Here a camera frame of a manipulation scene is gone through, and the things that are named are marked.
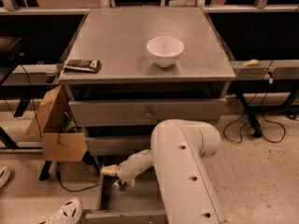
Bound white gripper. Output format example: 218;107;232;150
101;161;135;188

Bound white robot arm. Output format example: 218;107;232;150
101;119;225;224

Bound grey bottom drawer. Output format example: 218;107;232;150
85;168;168;224

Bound grey drawer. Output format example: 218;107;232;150
85;168;168;224
69;98;226;127
85;135;150;156

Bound grey middle drawer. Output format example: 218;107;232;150
85;135;150;156

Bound white sneaker near drawer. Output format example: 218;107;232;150
39;197;83;224

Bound grey top drawer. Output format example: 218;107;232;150
69;98;226;127

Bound grey drawer cabinet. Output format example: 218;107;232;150
58;7;237;173

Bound brown cardboard box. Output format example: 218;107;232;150
23;85;87;161

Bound white sneaker at left edge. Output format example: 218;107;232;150
0;166;10;188

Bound dark snack bar packet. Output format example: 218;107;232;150
64;60;101;74

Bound white ceramic bowl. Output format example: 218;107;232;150
147;36;184;67

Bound black table leg right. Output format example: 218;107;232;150
236;92;263;138

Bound black floor cable left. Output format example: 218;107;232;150
55;163;100;193

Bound black floor cable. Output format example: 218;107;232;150
222;91;287;144
55;163;100;193

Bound black floor cable right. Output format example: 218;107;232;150
222;91;287;144

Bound yellow foam scrap on rail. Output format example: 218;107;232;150
242;59;258;67

